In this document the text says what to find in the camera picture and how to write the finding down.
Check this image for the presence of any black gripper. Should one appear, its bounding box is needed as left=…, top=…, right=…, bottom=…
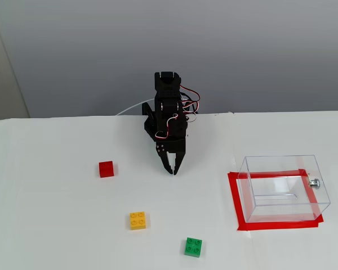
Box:
left=155, top=137, right=188, bottom=176

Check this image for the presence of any red lego brick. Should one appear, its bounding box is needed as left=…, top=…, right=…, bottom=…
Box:
left=98, top=160, right=115, bottom=178

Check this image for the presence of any yellow lego brick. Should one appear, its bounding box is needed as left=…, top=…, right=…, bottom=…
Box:
left=129, top=211, right=148, bottom=231

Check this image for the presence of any green lego brick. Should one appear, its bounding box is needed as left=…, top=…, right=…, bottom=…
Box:
left=184, top=237, right=203, bottom=257

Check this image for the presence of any transparent plastic box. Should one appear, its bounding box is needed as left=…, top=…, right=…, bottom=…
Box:
left=235, top=154, right=331, bottom=224

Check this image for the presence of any silver box lock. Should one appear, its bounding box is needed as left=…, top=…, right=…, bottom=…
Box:
left=307, top=174, right=322, bottom=190

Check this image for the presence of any red white gripper servo wire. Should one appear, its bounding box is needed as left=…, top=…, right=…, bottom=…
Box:
left=154, top=113, right=179, bottom=140

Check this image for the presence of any white cable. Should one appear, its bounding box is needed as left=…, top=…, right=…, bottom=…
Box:
left=115, top=98, right=155, bottom=116

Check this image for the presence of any red white arm servo wire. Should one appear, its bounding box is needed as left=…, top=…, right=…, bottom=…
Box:
left=179, top=84, right=201, bottom=122

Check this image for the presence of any red tape frame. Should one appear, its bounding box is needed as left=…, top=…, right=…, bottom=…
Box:
left=227, top=168, right=324, bottom=232

